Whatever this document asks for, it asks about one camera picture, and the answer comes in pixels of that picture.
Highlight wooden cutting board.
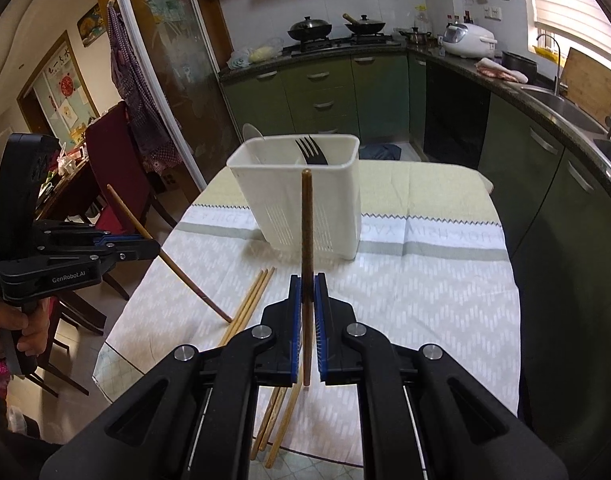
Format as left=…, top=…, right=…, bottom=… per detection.
left=560, top=47, right=611, bottom=122

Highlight small steel pot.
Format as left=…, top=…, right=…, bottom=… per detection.
left=399, top=26, right=434, bottom=46

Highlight black cooking pot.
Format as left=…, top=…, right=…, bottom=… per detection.
left=500, top=50, right=539, bottom=74

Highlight black gas stove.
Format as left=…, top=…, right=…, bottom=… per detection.
left=282, top=33, right=402, bottom=57

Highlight checked hanging apron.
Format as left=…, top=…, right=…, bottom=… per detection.
left=108, top=6, right=185, bottom=174

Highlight white and green printed tablecloth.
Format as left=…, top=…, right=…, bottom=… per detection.
left=93, top=160, right=520, bottom=467

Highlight green kitchen cabinets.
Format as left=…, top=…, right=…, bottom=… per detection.
left=218, top=51, right=611, bottom=461

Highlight pink cloth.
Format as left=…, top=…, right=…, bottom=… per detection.
left=474, top=57, right=529, bottom=85

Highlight black wok with lid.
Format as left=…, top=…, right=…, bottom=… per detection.
left=287, top=16, right=332, bottom=42

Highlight black plastic fork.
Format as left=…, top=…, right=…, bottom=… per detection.
left=294, top=135, right=329, bottom=167

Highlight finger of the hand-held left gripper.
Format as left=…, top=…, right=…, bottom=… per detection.
left=36, top=240, right=163, bottom=273
left=36, top=220, right=137, bottom=249

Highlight person's left hand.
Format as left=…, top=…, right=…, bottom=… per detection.
left=0, top=296, right=50, bottom=357

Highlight decorated glass door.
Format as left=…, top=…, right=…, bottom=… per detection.
left=17, top=30, right=100, bottom=147

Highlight clear plastic bags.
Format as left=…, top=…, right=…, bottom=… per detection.
left=228, top=37, right=282, bottom=69

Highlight black built-in appliance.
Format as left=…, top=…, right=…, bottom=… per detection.
left=424, top=60, right=490, bottom=172

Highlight white plastic utensil holder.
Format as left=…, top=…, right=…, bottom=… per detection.
left=226, top=134, right=362, bottom=261

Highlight cluttered dining table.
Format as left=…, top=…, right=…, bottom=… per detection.
left=34, top=147, right=99, bottom=228

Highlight blue floor cloth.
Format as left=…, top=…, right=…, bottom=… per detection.
left=358, top=143, right=403, bottom=161

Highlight steel kitchen sink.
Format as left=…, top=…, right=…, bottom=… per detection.
left=522, top=85, right=611, bottom=163

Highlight red cushioned wooden chair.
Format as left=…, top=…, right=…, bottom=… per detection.
left=84, top=100, right=179, bottom=302

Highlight dark stone countertop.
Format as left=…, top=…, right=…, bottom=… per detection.
left=217, top=35, right=611, bottom=201

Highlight black wok with wooden handle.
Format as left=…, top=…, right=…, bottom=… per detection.
left=342, top=12, right=387, bottom=36

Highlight white rice cooker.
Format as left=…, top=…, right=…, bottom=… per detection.
left=442, top=22, right=499, bottom=59

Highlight wall picture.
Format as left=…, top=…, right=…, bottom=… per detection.
left=76, top=3, right=107, bottom=44

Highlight dark wooden chair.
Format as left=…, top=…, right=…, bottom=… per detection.
left=33, top=287, right=109, bottom=397

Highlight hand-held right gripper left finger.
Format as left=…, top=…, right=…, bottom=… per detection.
left=40, top=274, right=304, bottom=480

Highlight person's dark clothing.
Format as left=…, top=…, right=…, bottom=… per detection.
left=0, top=389, right=66, bottom=480

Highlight small steel faucet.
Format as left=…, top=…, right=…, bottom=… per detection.
left=535, top=32, right=565, bottom=97

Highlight yellow dish rack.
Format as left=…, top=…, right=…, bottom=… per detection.
left=532, top=43, right=561, bottom=64

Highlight wooden chopstick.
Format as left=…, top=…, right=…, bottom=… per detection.
left=218, top=270, right=264, bottom=348
left=264, top=385, right=304, bottom=469
left=258, top=386, right=289, bottom=454
left=249, top=386, right=282, bottom=461
left=226, top=268, right=271, bottom=343
left=238, top=267, right=277, bottom=333
left=300, top=169, right=315, bottom=388
left=106, top=183, right=235, bottom=324

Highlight sliding glass door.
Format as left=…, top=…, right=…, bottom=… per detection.
left=90, top=0, right=239, bottom=192

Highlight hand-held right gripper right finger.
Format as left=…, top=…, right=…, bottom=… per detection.
left=313, top=273, right=569, bottom=480

